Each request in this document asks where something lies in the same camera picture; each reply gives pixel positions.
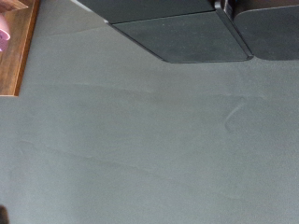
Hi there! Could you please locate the black Keurig coffee machine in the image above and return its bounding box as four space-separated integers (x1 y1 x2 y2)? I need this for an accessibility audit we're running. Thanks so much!
73 0 299 64

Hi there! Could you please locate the brown wooden shelf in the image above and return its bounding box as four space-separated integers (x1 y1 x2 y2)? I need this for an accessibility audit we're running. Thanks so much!
0 0 41 97

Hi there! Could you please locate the pink object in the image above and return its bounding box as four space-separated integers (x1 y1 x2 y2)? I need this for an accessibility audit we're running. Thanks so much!
0 12 12 53

